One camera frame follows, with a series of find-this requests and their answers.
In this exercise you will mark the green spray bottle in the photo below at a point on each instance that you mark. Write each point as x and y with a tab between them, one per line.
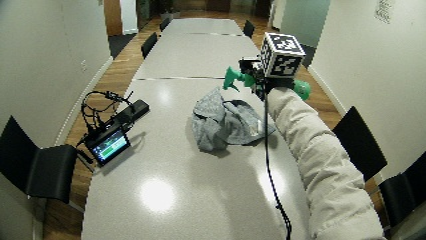
232	79

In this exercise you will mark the white marker cube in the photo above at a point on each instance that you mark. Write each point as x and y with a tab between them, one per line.
282	53

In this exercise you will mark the black chair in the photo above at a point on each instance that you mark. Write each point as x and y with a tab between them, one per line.
40	170
149	45
361	143
406	193
249	28
164	24

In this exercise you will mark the grey cloth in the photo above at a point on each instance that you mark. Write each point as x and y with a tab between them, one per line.
224	125

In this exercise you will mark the grey plant pot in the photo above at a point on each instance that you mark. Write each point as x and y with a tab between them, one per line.
168	15

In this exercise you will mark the brown wooden door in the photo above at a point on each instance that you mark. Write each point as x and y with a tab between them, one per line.
112	16

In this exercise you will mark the small monitor with lit screen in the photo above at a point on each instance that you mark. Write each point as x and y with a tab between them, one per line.
109	146

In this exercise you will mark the black stereo camera bar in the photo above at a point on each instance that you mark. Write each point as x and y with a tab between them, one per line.
132	112

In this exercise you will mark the white wall socket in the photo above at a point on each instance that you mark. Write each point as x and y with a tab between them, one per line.
84	65

